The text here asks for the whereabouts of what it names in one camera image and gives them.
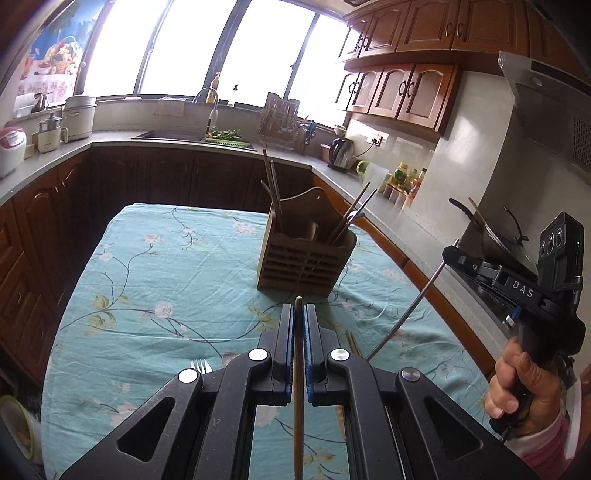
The metal spoon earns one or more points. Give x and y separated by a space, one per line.
265 189

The wooden base cabinets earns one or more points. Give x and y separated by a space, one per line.
138 175

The spice jar rack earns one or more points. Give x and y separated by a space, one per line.
397 196

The person's right hand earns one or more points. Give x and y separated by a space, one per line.
503 378

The white plastic box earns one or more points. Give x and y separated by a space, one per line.
24 102

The knife rack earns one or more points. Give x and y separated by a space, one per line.
279 117

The grey kitchen countertop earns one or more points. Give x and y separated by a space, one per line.
69 152

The silver metal fork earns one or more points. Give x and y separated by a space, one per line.
202 366

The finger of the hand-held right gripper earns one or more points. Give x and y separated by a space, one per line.
466 263

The wooden utensil holder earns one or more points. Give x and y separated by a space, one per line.
300 267

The yellow oil bottle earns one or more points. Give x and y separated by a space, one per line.
412 177
400 174

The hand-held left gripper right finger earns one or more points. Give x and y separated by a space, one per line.
308 369

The yellow soap bottle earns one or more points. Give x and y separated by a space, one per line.
214 87

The person's right forearm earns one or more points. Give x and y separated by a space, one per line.
549 450

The wooden chopstick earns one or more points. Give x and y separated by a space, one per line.
353 344
268 166
298 434

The steel electric kettle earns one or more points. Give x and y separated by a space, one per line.
340 154

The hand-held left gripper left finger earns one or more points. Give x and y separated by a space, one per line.
289 369

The chrome sink faucet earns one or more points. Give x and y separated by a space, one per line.
212 120

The large white electric cooker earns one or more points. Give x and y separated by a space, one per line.
78 120

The green cup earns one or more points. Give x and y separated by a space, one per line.
363 170

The white dishcloth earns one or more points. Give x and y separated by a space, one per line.
171 106

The small dark bottle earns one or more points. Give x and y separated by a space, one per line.
235 97

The black wok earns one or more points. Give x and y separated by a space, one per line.
503 244

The short wooden wall cabinet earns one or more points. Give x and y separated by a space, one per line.
415 94

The teal floral tablecloth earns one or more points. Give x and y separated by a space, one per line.
161 277

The steel range hood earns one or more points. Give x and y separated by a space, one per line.
545 106

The kitchen window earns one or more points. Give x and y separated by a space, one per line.
184 46

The wall socket with plug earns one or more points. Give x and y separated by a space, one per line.
376 139

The small white steamer pot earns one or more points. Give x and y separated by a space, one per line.
48 136

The green vegetables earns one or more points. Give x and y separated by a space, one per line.
224 135

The metal chopstick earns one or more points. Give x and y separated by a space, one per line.
367 201
355 205
411 304
278 198

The white and pink rice cooker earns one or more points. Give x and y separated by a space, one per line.
11 152

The tall wooden wall cabinet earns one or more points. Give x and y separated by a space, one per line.
429 23

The kitchen sink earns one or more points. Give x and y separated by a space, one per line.
171 136

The printed tropical window blind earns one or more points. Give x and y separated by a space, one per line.
60 55

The green plastic basin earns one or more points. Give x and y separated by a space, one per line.
16 415

